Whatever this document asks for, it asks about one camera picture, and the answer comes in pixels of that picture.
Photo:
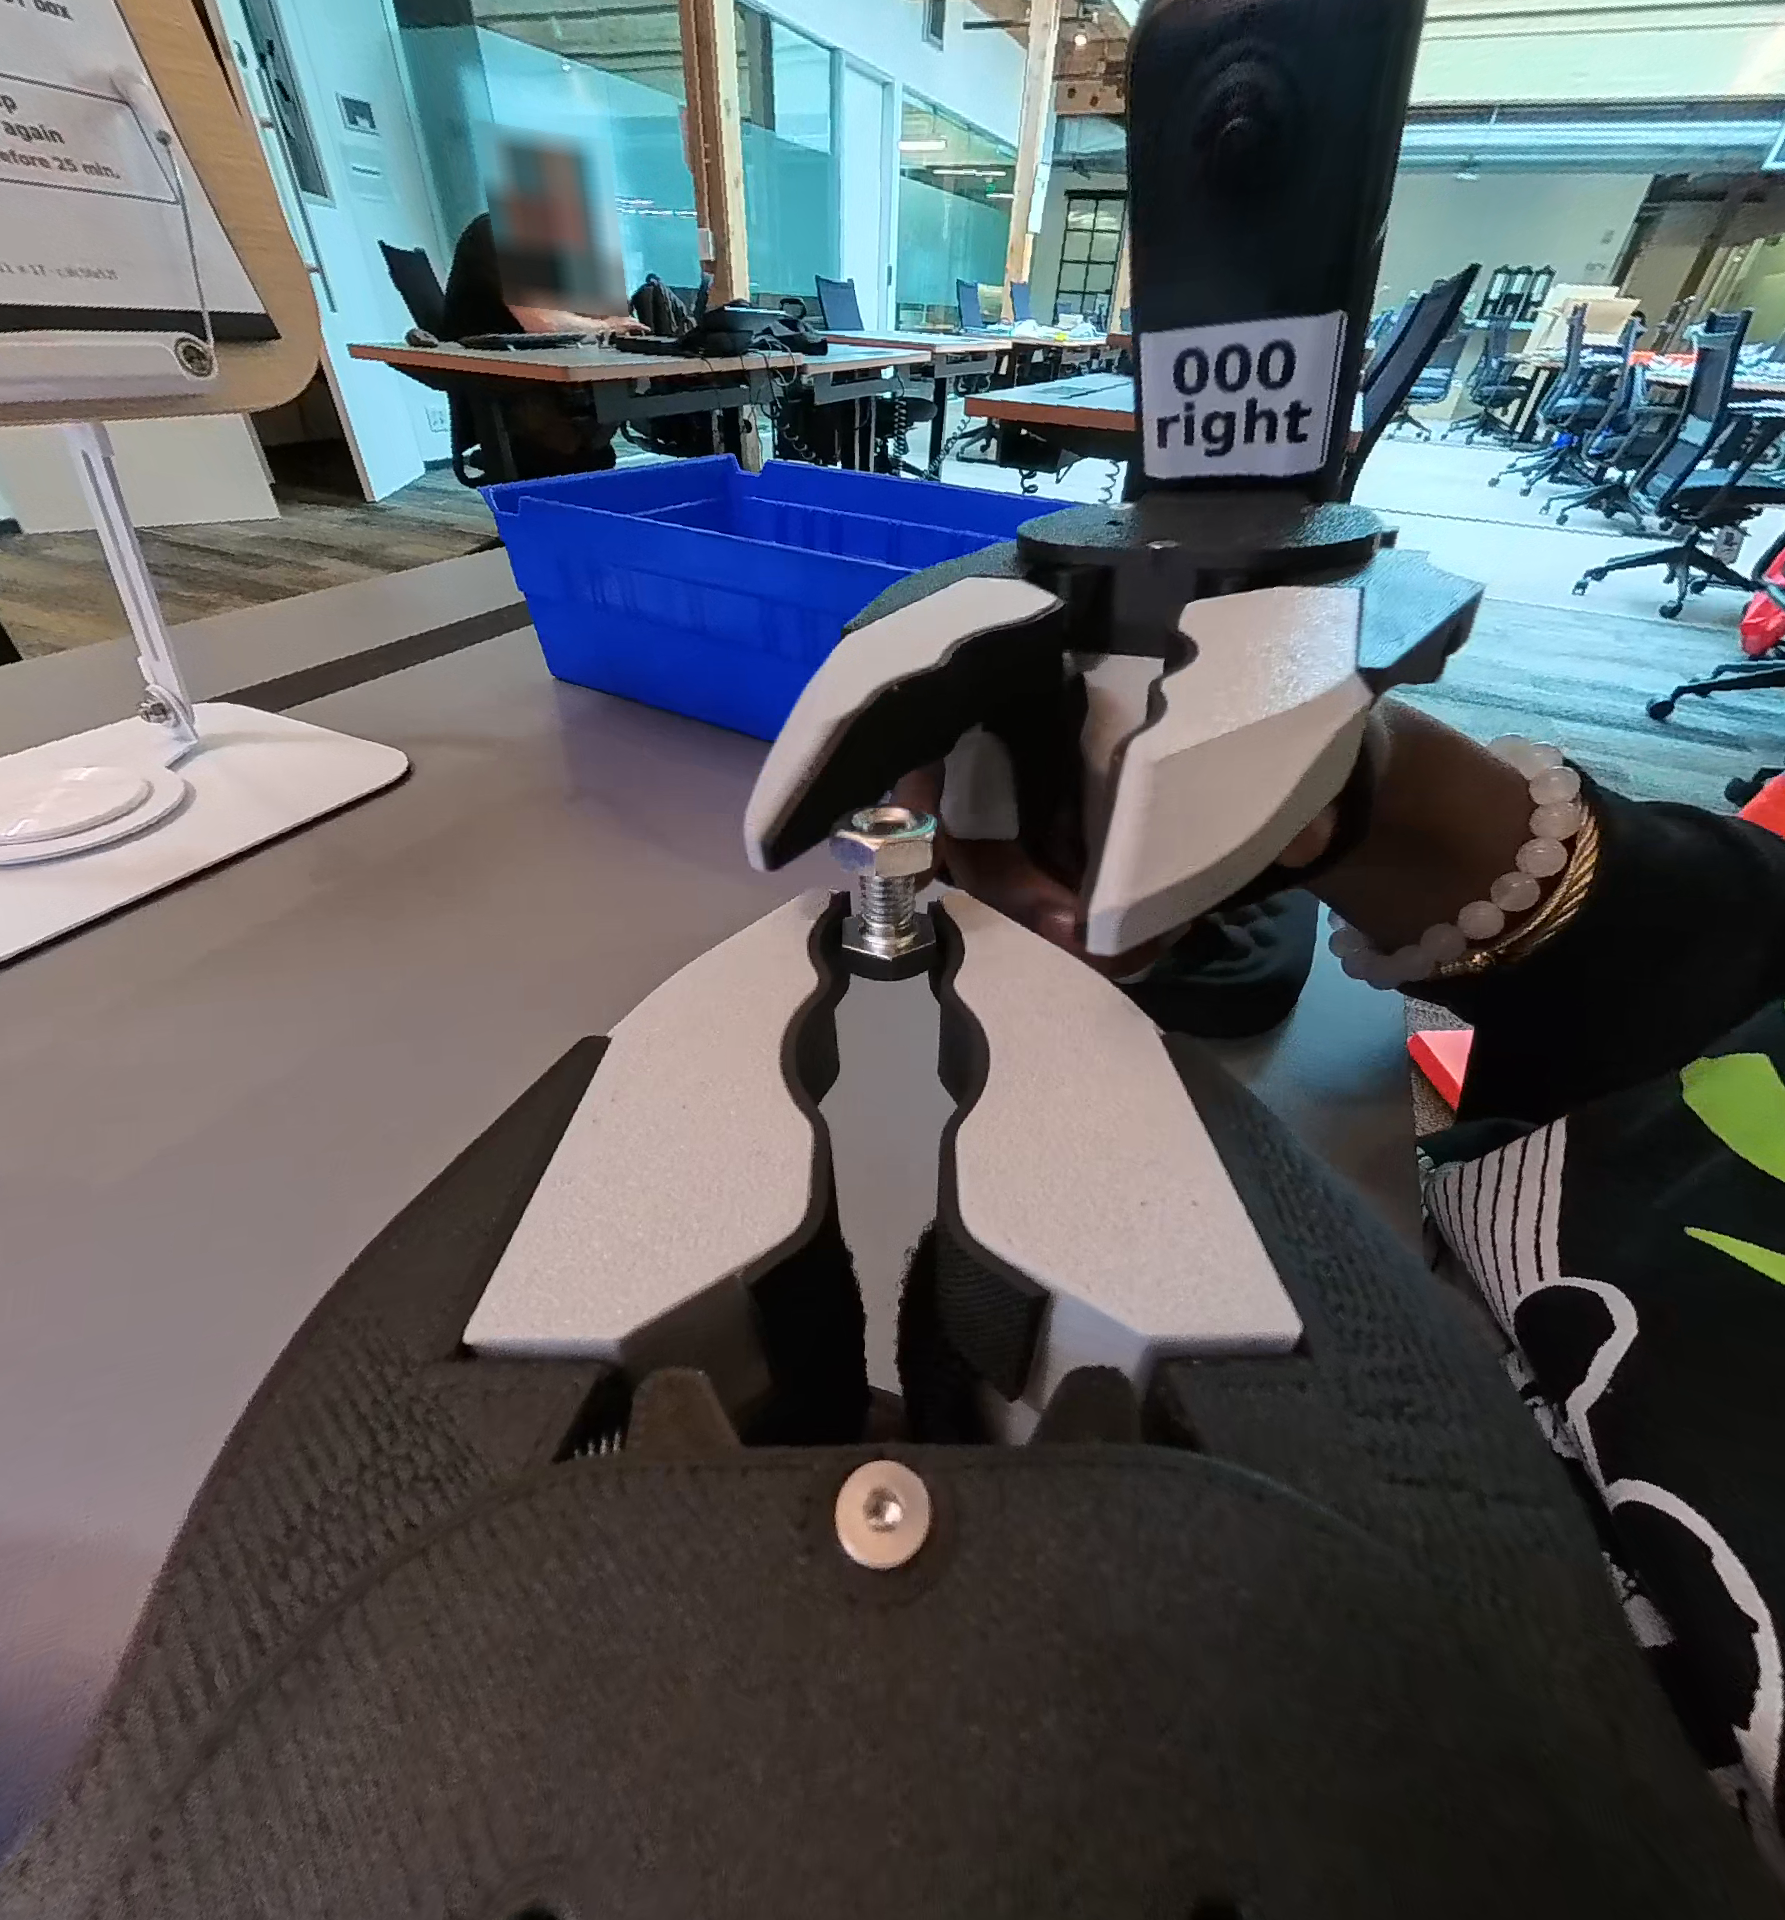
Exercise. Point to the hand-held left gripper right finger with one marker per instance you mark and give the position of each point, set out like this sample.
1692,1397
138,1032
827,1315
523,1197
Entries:
1117,1185

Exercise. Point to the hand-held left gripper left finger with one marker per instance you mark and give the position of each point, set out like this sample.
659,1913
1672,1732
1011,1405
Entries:
653,1185

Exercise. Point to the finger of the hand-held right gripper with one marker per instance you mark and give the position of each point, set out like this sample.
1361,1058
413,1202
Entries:
1254,735
847,706

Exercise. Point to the small silver nut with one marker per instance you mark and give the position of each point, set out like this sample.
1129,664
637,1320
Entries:
862,852

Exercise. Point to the short silver bolt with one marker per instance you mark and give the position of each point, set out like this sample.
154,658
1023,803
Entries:
885,908

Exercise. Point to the blue plastic bin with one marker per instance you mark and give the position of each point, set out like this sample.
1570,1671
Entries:
653,600

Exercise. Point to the person's right forearm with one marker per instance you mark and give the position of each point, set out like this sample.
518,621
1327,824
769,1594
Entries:
1701,930

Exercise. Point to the person's right hand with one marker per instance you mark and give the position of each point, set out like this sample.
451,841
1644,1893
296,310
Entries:
1433,824

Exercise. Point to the black honeycomb wrist pad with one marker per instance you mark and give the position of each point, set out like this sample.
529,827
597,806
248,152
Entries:
1236,975

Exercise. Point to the wooden office desk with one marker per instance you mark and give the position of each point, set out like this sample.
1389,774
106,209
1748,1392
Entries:
1058,405
608,360

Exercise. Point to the gold bangle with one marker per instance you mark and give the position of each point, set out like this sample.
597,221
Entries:
1577,892

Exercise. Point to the black backpack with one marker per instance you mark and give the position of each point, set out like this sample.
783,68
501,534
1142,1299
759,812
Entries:
662,307

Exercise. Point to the row of black office chairs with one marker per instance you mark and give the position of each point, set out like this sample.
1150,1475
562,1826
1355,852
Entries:
1658,435

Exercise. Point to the black keyboard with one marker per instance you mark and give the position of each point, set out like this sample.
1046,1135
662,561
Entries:
526,341

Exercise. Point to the white document stand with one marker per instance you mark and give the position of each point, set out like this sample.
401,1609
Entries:
234,796

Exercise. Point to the black office chair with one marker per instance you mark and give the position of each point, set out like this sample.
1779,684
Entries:
413,278

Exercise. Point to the instruction sign board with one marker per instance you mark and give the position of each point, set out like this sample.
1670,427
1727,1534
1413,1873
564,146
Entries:
278,270

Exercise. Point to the printed instruction sheet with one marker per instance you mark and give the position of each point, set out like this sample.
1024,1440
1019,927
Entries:
38,196

